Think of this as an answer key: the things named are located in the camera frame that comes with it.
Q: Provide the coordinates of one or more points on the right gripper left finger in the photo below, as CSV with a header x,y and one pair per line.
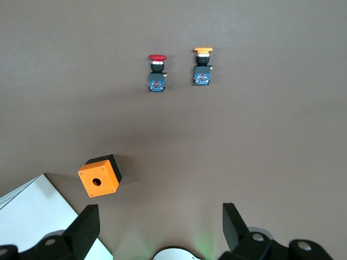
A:
x,y
84,230

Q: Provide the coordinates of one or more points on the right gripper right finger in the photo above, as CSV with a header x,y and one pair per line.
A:
x,y
233,230

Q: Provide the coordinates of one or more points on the white drawer cabinet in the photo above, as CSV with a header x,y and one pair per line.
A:
x,y
40,211

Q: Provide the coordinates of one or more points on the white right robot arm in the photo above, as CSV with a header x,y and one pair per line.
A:
x,y
176,254

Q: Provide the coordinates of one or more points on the yellow mushroom push button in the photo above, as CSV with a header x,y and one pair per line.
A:
x,y
202,77

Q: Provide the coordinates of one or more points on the red mushroom push button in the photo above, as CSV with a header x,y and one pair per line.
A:
x,y
156,82

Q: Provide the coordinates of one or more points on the brown table mat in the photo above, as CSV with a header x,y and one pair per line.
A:
x,y
244,135

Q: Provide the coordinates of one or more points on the orange button enclosure box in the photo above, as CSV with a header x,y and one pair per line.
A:
x,y
104,176

